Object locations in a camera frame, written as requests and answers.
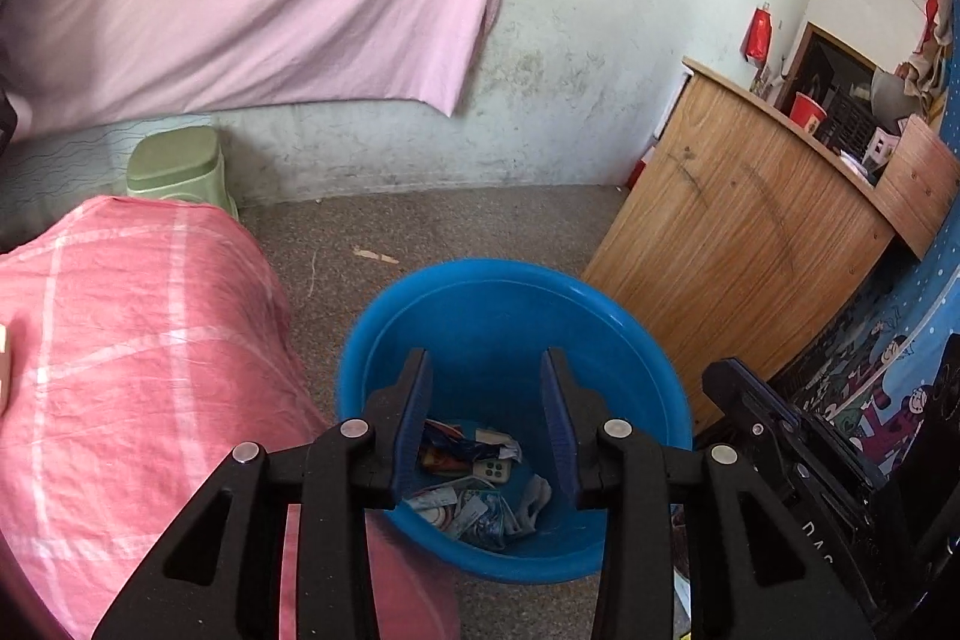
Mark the grey wavy-pattern mattress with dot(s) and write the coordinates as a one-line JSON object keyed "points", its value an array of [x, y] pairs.
{"points": [[60, 160]]}

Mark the red hanging bag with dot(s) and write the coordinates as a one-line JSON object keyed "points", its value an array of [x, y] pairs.
{"points": [[757, 36]]}

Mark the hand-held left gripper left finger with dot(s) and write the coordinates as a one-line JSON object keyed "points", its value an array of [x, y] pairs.
{"points": [[416, 415]]}

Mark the hanging beige clothes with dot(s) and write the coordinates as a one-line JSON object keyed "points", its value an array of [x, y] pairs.
{"points": [[930, 55]]}

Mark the blue cartoon printed blanket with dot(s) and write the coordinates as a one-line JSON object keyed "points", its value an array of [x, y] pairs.
{"points": [[900, 340]]}

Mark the pink checked cloth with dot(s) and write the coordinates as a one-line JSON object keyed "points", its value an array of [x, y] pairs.
{"points": [[150, 325]]}

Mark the white red wrapper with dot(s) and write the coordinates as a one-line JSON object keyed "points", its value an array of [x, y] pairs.
{"points": [[435, 505]]}

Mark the green plastic stool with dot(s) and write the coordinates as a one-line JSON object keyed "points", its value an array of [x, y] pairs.
{"points": [[176, 160]]}

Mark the blue snack bag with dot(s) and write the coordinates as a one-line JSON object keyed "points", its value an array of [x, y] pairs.
{"points": [[480, 520]]}

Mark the blue plastic basin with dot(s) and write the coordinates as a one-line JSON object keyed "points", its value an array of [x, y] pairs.
{"points": [[487, 325]]}

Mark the pink plastic stool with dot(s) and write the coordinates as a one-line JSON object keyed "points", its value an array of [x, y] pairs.
{"points": [[883, 147]]}

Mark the red orange wrapper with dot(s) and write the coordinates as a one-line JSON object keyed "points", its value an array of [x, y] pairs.
{"points": [[442, 452]]}

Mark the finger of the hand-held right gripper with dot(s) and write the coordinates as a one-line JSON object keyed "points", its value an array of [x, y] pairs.
{"points": [[810, 434], [757, 434]]}

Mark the grey cloth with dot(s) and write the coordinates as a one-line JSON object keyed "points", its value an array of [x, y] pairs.
{"points": [[532, 497]]}

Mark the red cup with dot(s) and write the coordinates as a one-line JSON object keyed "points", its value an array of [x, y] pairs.
{"points": [[804, 111]]}

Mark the white paper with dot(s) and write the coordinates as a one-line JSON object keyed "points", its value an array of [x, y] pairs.
{"points": [[499, 441]]}

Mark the wooden cabinet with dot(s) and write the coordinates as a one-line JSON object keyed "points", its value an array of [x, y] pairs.
{"points": [[720, 220]]}

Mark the small white remote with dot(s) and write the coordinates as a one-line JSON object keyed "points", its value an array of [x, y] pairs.
{"points": [[499, 469]]}

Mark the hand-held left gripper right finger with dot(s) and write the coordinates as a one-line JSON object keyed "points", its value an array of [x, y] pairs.
{"points": [[559, 422]]}

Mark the small wooden stick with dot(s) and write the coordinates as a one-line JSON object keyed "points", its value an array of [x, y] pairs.
{"points": [[377, 254]]}

